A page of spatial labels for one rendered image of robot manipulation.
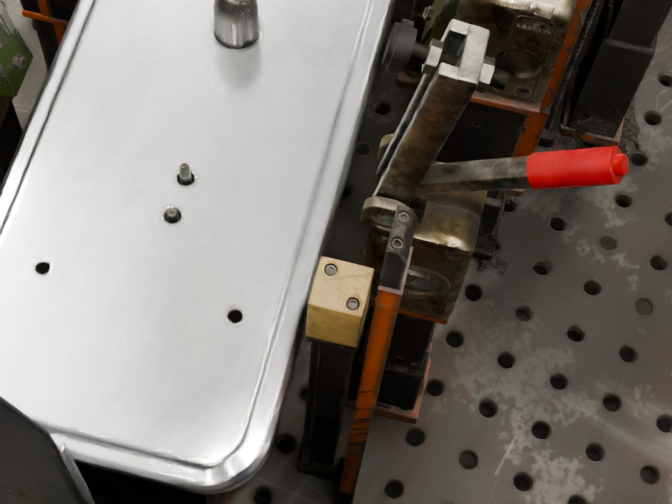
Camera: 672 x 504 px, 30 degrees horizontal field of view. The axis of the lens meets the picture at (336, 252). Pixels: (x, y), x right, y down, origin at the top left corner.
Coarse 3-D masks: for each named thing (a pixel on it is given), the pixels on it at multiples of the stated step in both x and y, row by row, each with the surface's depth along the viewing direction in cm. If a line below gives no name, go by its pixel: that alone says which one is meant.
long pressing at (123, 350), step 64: (128, 0) 91; (192, 0) 91; (320, 0) 92; (384, 0) 92; (64, 64) 89; (128, 64) 89; (192, 64) 89; (256, 64) 89; (320, 64) 89; (64, 128) 86; (128, 128) 86; (192, 128) 87; (256, 128) 87; (320, 128) 87; (0, 192) 84; (64, 192) 84; (128, 192) 84; (192, 192) 85; (256, 192) 85; (320, 192) 85; (0, 256) 82; (64, 256) 82; (128, 256) 82; (192, 256) 83; (256, 256) 83; (320, 256) 83; (0, 320) 80; (64, 320) 80; (128, 320) 80; (192, 320) 81; (256, 320) 81; (0, 384) 78; (64, 384) 78; (128, 384) 79; (192, 384) 79; (256, 384) 79; (128, 448) 77; (192, 448) 77; (256, 448) 77
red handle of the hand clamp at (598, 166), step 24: (432, 168) 77; (456, 168) 76; (480, 168) 75; (504, 168) 74; (528, 168) 72; (552, 168) 72; (576, 168) 71; (600, 168) 70; (624, 168) 70; (432, 192) 77; (456, 192) 76
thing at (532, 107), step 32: (480, 0) 85; (512, 0) 84; (544, 0) 84; (576, 0) 85; (512, 32) 87; (544, 32) 86; (512, 64) 91; (544, 64) 89; (480, 96) 94; (512, 96) 94; (480, 128) 99; (512, 128) 98; (448, 160) 105; (480, 224) 112; (480, 256) 116
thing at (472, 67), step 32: (416, 32) 65; (448, 32) 65; (480, 32) 65; (384, 64) 66; (448, 64) 64; (480, 64) 64; (416, 96) 71; (448, 96) 65; (416, 128) 69; (448, 128) 68; (384, 160) 79; (416, 160) 72; (384, 192) 76
